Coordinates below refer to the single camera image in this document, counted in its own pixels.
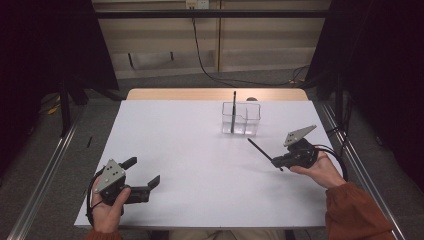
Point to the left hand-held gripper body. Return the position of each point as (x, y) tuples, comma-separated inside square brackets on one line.
[(110, 178)]

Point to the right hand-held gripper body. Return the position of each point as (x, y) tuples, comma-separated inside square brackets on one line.
[(301, 155)]

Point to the thin black makeup brush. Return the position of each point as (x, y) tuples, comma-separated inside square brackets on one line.
[(233, 110), (261, 151)]

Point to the clear plastic organizer box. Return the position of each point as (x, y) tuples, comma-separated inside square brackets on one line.
[(248, 125)]

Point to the person's right hand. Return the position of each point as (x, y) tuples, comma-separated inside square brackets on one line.
[(325, 175)]

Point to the person's left hand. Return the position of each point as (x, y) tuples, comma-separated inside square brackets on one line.
[(106, 216)]

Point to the white table sheet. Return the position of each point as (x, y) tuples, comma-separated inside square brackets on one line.
[(140, 133)]

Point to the black metal stand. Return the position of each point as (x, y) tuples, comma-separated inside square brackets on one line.
[(339, 100), (64, 110)]

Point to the dark round table grommet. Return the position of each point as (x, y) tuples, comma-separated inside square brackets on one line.
[(251, 99)]

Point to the black curtain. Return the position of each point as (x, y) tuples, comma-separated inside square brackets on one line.
[(383, 66), (40, 50)]

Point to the aluminium floor rail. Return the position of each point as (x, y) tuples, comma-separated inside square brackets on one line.
[(46, 176), (359, 165)]

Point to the black horizontal frame bar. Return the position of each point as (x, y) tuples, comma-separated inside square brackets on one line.
[(200, 14)]

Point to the white wall outlet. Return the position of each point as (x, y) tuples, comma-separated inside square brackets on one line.
[(197, 4)]

